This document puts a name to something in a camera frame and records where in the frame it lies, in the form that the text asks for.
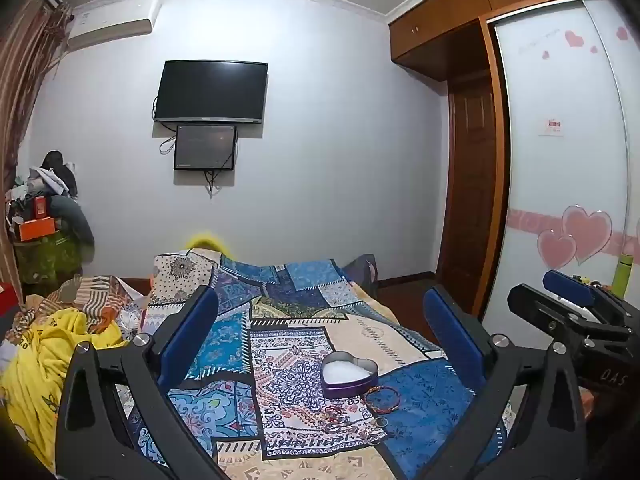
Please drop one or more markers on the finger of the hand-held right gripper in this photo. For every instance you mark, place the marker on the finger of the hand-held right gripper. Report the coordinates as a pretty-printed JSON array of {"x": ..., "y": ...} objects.
[
  {"x": 567, "y": 286},
  {"x": 540, "y": 312}
]

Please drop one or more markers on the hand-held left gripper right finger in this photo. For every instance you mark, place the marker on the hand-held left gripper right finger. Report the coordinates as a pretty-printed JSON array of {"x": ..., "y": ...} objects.
[{"x": 450, "y": 330}]

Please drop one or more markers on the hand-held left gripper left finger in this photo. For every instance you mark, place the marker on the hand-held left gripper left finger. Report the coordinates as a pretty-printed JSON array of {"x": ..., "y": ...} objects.
[{"x": 192, "y": 330}]

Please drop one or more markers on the heart-shaped purple tin box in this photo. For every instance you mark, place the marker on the heart-shaped purple tin box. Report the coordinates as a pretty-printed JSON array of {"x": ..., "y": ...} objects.
[{"x": 345, "y": 387}]

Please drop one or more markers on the pile of mixed jewelry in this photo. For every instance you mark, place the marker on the pile of mixed jewelry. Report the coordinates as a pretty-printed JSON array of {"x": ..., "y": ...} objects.
[{"x": 345, "y": 422}]

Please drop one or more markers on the pink heart stickers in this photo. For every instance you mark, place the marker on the pink heart stickers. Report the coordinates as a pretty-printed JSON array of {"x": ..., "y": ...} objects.
[{"x": 582, "y": 232}]

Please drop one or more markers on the green bottle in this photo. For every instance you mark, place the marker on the green bottle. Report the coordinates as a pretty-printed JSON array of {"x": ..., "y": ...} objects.
[{"x": 622, "y": 275}]

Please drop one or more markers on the yellow plush pillow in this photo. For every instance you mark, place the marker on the yellow plush pillow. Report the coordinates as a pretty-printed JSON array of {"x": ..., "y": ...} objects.
[{"x": 205, "y": 241}]

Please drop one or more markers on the dark purple pillow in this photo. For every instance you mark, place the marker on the dark purple pillow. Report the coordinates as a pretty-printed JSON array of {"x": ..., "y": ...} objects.
[{"x": 362, "y": 270}]

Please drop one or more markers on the orange striped blanket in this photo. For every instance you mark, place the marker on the orange striped blanket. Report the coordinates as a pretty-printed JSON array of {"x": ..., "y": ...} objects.
[{"x": 90, "y": 300}]

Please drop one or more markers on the blue patchwork patterned quilt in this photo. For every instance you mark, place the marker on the blue patchwork patterned quilt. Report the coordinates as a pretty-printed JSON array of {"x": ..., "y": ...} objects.
[{"x": 300, "y": 310}]

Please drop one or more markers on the brown wooden door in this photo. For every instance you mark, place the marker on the brown wooden door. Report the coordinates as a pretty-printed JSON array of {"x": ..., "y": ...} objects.
[{"x": 470, "y": 195}]

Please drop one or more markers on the red and white paper label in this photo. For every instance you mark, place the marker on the red and white paper label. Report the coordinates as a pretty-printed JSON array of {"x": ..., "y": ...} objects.
[{"x": 552, "y": 127}]

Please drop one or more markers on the yellow blanket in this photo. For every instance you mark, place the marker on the yellow blanket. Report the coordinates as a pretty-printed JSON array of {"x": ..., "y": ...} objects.
[{"x": 35, "y": 375}]

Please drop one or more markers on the orange box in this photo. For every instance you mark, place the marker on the orange box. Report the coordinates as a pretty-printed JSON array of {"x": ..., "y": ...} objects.
[{"x": 36, "y": 229}]

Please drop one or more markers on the pile of clothes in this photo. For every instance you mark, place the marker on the pile of clothes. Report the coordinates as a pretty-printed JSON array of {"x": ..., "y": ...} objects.
[{"x": 55, "y": 185}]

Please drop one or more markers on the wooden overhead cabinet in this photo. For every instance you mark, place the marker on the wooden overhead cabinet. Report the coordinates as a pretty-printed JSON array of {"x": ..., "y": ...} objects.
[{"x": 440, "y": 25}]

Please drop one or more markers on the brown striped curtain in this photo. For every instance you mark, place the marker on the brown striped curtain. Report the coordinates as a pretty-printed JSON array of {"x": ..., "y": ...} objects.
[{"x": 20, "y": 85}]

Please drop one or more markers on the white air conditioner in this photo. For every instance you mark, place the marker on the white air conditioner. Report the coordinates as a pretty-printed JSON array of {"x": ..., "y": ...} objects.
[{"x": 112, "y": 20}]

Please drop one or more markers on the small black wall monitor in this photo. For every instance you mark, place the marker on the small black wall monitor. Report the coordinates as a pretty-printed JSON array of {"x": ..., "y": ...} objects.
[{"x": 205, "y": 147}]

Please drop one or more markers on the large black wall television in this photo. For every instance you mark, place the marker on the large black wall television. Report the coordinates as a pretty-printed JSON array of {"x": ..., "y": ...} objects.
[{"x": 210, "y": 90}]

